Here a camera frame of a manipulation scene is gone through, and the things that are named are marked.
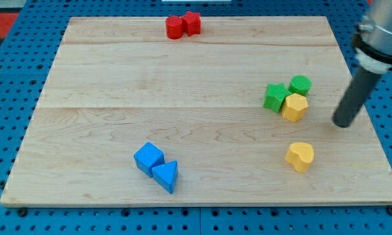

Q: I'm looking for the yellow heart block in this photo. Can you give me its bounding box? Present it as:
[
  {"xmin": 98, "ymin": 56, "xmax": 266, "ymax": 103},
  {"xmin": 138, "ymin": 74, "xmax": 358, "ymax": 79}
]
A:
[{"xmin": 284, "ymin": 142, "xmax": 314, "ymax": 173}]

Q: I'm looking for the light wooden board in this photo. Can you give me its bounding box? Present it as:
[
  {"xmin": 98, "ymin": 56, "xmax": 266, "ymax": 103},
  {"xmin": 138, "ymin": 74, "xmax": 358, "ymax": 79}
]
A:
[{"xmin": 0, "ymin": 16, "xmax": 392, "ymax": 208}]

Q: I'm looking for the blue cube block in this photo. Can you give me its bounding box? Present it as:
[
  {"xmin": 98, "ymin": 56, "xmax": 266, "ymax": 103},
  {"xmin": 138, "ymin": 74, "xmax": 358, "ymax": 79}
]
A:
[{"xmin": 134, "ymin": 142, "xmax": 165, "ymax": 178}]

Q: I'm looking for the blue triangle block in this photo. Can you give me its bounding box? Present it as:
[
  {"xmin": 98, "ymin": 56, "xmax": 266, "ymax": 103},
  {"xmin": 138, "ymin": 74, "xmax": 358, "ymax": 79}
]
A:
[{"xmin": 152, "ymin": 161, "xmax": 178, "ymax": 194}]

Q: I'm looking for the green star block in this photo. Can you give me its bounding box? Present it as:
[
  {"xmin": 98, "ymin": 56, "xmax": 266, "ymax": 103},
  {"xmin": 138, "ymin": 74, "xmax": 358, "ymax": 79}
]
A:
[{"xmin": 263, "ymin": 83, "xmax": 292, "ymax": 113}]

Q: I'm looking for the red cylinder block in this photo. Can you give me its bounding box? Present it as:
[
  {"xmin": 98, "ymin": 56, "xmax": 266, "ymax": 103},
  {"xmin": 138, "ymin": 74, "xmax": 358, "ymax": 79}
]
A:
[{"xmin": 165, "ymin": 16, "xmax": 183, "ymax": 40}]

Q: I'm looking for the red star block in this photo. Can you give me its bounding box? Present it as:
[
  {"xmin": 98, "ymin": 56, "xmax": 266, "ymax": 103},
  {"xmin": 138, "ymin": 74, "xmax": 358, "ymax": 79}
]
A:
[{"xmin": 181, "ymin": 11, "xmax": 202, "ymax": 37}]

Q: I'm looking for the yellow hexagon block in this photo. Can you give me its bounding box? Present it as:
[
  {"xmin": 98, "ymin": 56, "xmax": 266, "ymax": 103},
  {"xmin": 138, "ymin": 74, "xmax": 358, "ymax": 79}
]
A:
[{"xmin": 281, "ymin": 93, "xmax": 309, "ymax": 122}]

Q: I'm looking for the green cylinder block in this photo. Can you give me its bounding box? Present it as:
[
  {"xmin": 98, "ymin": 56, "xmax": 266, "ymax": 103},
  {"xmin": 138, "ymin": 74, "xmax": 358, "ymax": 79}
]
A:
[{"xmin": 288, "ymin": 75, "xmax": 312, "ymax": 97}]

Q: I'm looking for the dark grey cylindrical pointer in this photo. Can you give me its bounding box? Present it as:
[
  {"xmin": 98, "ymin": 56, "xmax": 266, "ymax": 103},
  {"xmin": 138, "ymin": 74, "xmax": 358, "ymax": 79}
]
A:
[{"xmin": 332, "ymin": 67, "xmax": 382, "ymax": 128}]

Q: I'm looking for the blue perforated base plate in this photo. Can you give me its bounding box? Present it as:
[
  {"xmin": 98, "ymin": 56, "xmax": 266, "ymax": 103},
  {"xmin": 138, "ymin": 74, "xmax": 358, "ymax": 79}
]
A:
[{"xmin": 0, "ymin": 0, "xmax": 392, "ymax": 234}]

